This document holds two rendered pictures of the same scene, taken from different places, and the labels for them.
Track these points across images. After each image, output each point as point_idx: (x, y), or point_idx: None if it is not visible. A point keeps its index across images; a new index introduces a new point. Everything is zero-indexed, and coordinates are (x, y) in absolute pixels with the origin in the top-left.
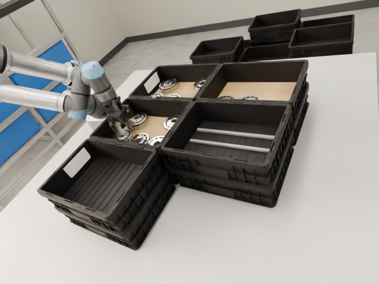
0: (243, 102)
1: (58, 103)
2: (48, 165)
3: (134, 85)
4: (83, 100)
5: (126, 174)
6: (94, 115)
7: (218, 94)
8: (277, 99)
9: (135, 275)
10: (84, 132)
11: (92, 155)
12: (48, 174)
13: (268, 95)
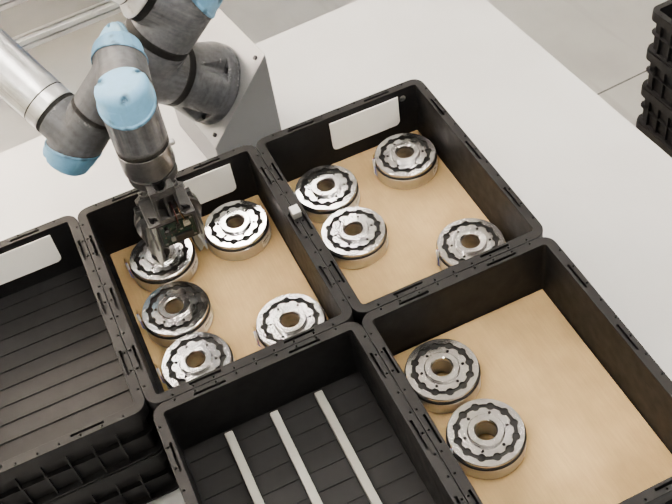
0: (431, 447)
1: (29, 111)
2: (24, 151)
3: (390, 31)
4: (88, 137)
5: (86, 381)
6: (177, 110)
7: (474, 316)
8: (574, 482)
9: None
10: (162, 107)
11: (67, 256)
12: (6, 181)
13: (570, 443)
